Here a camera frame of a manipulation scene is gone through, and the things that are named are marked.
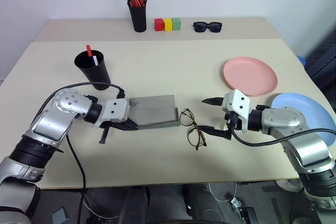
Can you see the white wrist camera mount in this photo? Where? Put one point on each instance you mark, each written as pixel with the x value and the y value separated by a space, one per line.
pixel 237 102
pixel 115 107

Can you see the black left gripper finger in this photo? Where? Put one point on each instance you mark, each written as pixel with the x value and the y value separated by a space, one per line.
pixel 128 125
pixel 104 136

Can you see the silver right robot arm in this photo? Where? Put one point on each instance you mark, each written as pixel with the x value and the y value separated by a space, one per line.
pixel 288 121

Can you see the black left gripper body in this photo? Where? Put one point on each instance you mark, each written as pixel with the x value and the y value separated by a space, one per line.
pixel 113 123

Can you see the red and white marker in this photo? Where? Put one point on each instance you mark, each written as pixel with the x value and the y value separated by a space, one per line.
pixel 91 53

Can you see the wide black plastic cup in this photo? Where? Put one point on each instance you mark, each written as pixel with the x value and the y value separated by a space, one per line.
pixel 97 74

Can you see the green wooden block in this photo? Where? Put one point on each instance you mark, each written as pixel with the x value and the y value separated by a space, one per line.
pixel 176 23

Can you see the dark rounded shape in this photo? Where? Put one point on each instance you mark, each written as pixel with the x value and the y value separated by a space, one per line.
pixel 202 200

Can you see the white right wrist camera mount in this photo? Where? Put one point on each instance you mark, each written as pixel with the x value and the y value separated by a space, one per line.
pixel 237 102

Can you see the tall black pen cup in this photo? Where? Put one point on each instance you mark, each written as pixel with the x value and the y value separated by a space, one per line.
pixel 138 18

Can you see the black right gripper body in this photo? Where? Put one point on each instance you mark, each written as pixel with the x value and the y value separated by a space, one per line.
pixel 232 120

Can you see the grey open glasses case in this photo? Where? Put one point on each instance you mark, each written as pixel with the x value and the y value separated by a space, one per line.
pixel 155 111

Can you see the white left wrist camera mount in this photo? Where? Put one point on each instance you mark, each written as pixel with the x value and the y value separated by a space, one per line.
pixel 115 107

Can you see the metal caster wheel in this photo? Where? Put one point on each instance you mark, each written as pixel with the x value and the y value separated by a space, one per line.
pixel 240 205

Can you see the red wooden block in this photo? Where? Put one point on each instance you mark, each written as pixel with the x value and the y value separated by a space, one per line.
pixel 158 24

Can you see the yellow wooden block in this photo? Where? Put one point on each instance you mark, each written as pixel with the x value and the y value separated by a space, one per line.
pixel 167 24

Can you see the pink plate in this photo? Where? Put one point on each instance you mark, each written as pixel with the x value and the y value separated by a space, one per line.
pixel 249 75

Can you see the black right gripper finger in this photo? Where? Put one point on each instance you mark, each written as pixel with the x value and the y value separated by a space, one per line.
pixel 214 101
pixel 212 130

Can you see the light blue plate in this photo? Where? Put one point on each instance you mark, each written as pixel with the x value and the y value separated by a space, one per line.
pixel 315 113

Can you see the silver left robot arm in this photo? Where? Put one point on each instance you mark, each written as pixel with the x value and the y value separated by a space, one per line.
pixel 65 103

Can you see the small blue object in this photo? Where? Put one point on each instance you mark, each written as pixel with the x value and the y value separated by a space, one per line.
pixel 302 60

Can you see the tortoiseshell round eyeglasses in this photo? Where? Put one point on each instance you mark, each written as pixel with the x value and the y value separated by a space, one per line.
pixel 193 127

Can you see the black sunglasses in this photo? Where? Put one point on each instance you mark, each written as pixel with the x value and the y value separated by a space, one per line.
pixel 207 26

